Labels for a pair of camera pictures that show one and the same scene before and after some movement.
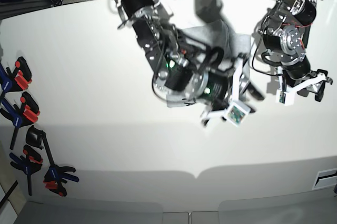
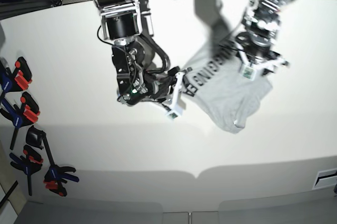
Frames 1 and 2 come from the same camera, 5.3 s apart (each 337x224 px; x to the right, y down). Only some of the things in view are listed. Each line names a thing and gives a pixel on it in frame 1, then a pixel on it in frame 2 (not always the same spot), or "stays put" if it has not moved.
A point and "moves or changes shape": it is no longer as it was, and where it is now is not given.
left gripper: (226, 93) -> (166, 88)
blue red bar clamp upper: (16, 81) stays put
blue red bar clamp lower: (31, 163) stays put
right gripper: (286, 95) -> (259, 60)
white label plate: (324, 179) stays put
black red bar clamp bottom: (55, 177) stays put
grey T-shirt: (221, 30) moves or changes shape
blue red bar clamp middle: (26, 114) stays put
